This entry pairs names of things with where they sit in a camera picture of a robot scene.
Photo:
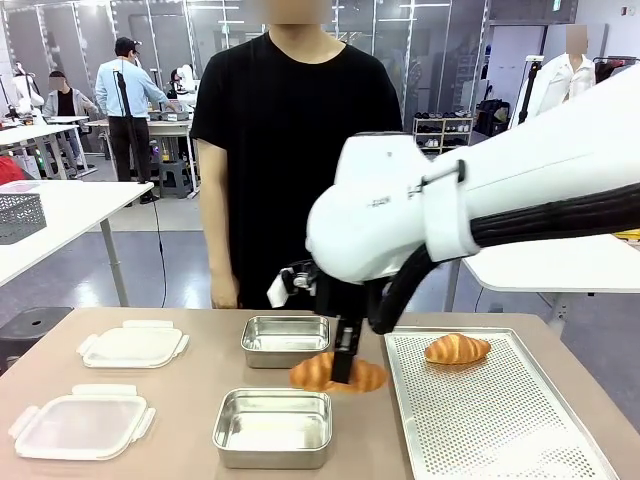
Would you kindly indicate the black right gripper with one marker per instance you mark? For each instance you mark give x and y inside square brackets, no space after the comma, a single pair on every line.
[332,300]

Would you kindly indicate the golden brown croissant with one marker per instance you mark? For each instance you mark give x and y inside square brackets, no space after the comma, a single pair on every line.
[310,374]
[457,349]

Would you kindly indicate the stainless steel rectangular container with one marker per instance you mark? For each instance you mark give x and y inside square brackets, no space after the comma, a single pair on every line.
[285,340]
[272,427]

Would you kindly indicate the translucent white clip-lock lid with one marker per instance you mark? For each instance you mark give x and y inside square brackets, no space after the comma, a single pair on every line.
[132,346]
[82,425]

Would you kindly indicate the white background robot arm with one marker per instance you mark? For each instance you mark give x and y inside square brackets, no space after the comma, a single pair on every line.
[182,82]
[30,90]

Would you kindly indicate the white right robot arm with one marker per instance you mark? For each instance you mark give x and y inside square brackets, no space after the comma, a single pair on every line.
[525,160]

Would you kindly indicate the person's right forearm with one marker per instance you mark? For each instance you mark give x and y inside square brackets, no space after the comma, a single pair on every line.
[217,235]

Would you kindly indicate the person's right hand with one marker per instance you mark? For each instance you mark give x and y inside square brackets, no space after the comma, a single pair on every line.
[225,294]

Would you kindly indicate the perforated metal baking tray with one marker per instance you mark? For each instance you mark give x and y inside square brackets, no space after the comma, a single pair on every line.
[490,425]

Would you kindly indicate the person in black T-shirt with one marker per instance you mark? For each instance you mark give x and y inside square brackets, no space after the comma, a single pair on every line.
[290,150]

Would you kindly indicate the white table with rounded corner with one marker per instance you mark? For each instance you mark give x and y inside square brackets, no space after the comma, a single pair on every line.
[560,265]

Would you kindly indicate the grey plastic step stool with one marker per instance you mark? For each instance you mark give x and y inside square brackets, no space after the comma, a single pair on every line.
[175,180]

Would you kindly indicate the wooden shoe shelf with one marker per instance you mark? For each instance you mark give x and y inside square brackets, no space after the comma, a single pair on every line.
[442,132]

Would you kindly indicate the black bag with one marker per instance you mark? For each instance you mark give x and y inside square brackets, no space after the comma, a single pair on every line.
[492,117]

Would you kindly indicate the white table with grey leg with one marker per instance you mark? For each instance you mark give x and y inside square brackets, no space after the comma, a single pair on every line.
[80,210]

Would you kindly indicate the yellow crate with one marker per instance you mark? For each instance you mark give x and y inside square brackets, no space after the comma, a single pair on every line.
[630,235]

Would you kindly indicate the black round stool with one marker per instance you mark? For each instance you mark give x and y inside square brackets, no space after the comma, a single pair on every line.
[30,325]

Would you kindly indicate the black light stand pole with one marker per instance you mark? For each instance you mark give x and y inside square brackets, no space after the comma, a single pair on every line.
[525,95]

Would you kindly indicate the black tripod stand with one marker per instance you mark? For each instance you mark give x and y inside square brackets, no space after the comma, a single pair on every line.
[127,100]

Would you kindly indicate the man in light blue shirt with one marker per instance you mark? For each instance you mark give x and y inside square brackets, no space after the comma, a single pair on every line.
[117,95]

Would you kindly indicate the mannequin with white shirt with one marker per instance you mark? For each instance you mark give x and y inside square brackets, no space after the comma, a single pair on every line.
[560,85]

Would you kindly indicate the grey perforated basket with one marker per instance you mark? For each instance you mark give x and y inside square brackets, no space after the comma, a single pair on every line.
[20,217]

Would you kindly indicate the seated person in grey jacket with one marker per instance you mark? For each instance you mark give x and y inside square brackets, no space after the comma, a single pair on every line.
[65,102]

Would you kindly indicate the red fabric object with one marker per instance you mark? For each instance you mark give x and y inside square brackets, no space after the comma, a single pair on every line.
[10,171]

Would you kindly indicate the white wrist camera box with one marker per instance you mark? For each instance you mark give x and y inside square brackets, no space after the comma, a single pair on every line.
[277,295]

